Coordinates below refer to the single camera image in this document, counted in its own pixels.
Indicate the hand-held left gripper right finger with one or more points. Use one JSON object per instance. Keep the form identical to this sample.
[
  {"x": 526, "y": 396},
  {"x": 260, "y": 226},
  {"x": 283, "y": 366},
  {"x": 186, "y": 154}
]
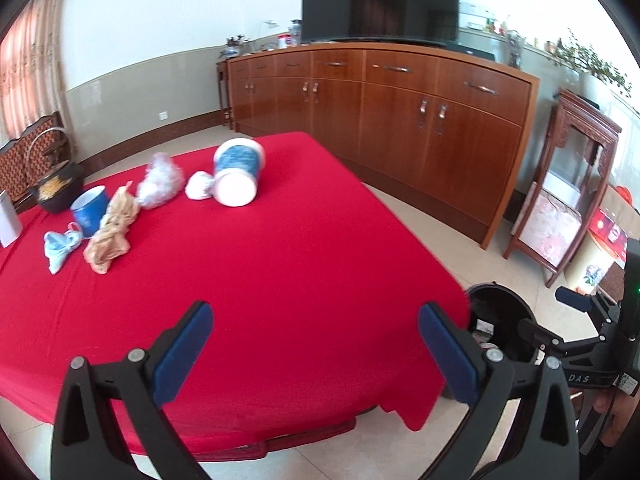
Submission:
[{"x": 450, "y": 355}]

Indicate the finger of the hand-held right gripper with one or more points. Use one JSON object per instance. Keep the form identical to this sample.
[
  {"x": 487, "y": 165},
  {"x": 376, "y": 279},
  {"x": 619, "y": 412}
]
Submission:
[
  {"x": 537, "y": 332},
  {"x": 575, "y": 297}
]

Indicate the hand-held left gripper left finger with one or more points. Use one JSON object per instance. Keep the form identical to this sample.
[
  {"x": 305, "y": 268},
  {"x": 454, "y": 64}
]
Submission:
[{"x": 182, "y": 355}]

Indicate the black trash bin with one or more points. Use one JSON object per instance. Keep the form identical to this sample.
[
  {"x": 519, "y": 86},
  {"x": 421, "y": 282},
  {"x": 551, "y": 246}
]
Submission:
[{"x": 505, "y": 305}]

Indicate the beige cloth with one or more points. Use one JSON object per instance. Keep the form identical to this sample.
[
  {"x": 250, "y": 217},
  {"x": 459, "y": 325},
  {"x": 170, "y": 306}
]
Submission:
[{"x": 112, "y": 235}]

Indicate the light blue cloth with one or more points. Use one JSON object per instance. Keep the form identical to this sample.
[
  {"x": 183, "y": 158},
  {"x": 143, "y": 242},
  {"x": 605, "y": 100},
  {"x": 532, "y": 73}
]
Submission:
[{"x": 57, "y": 250}]

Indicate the paper ball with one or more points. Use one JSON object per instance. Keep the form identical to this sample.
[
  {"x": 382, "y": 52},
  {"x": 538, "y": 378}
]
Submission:
[{"x": 200, "y": 186}]

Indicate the clear plastic bag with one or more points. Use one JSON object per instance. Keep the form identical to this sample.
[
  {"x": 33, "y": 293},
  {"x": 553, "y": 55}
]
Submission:
[{"x": 160, "y": 185}]

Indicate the blue and white paper cup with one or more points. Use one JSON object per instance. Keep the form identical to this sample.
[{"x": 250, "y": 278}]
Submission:
[{"x": 239, "y": 170}]

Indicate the person's right hand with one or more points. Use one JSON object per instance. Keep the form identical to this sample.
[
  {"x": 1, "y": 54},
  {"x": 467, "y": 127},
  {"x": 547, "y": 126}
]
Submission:
[{"x": 627, "y": 415}]

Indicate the white floral bin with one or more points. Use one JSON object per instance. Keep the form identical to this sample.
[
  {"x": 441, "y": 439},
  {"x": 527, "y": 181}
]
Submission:
[{"x": 590, "y": 272}]

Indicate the red cardboard box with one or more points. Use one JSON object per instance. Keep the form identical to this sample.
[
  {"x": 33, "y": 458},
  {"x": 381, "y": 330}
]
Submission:
[{"x": 607, "y": 230}]

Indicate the white box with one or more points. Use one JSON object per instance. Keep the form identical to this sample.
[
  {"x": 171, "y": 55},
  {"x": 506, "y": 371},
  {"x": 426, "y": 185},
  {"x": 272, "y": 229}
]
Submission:
[{"x": 562, "y": 187}]

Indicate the red tablecloth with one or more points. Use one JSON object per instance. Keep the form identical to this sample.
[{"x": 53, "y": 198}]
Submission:
[{"x": 275, "y": 285}]

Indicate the carved wooden stand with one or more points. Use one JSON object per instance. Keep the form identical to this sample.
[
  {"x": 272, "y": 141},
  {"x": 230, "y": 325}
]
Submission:
[{"x": 580, "y": 110}]

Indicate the black cast iron teapot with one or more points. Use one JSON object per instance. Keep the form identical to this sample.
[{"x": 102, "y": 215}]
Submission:
[{"x": 57, "y": 190}]

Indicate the white tall canister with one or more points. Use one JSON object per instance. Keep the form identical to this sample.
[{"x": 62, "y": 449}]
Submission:
[{"x": 9, "y": 220}]

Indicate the brown wooden sideboard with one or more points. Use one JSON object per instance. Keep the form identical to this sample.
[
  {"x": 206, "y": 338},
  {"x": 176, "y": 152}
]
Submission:
[{"x": 400, "y": 125}]

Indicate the green leafy branch plant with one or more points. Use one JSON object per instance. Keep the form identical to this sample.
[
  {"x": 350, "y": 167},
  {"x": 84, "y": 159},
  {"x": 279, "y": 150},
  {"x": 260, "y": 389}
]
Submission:
[{"x": 590, "y": 60}]

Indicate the wooden bench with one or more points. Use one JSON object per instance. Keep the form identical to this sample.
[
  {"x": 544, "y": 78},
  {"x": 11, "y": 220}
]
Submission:
[{"x": 15, "y": 165}]

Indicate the clear glass vase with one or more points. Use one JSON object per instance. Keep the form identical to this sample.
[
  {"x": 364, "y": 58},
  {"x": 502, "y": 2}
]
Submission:
[{"x": 515, "y": 50}]

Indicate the small dark wooden table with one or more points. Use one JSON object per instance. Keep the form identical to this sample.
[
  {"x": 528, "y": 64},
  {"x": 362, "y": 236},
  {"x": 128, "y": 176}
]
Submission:
[{"x": 223, "y": 95}]

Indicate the black soundbar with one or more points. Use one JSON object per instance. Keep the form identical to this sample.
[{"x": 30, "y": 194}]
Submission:
[{"x": 470, "y": 49}]

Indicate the row of small bottles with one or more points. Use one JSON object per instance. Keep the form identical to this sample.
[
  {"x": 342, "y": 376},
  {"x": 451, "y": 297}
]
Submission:
[{"x": 494, "y": 25}]

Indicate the small potted plant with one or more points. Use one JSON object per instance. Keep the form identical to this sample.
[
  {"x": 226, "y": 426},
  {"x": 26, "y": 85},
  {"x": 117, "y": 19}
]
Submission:
[{"x": 235, "y": 48}]

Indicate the pink embroidered curtain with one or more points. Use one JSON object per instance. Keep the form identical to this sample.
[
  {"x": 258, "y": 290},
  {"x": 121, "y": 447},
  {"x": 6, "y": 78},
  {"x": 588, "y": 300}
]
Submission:
[{"x": 30, "y": 70}]

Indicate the white bottle with red label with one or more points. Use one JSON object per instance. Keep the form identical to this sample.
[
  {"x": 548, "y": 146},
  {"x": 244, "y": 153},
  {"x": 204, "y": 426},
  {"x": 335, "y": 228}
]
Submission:
[{"x": 284, "y": 41}]

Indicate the clear glass jar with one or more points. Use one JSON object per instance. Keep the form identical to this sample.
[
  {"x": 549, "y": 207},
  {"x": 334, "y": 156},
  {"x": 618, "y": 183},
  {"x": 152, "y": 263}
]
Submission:
[{"x": 295, "y": 32}]

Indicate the black flat television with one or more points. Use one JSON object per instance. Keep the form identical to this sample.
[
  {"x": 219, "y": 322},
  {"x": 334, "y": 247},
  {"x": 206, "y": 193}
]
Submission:
[{"x": 380, "y": 0}]

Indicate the white wall power strip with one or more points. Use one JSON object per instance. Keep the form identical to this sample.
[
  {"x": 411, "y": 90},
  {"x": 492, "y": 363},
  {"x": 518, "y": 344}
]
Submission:
[{"x": 475, "y": 9}]

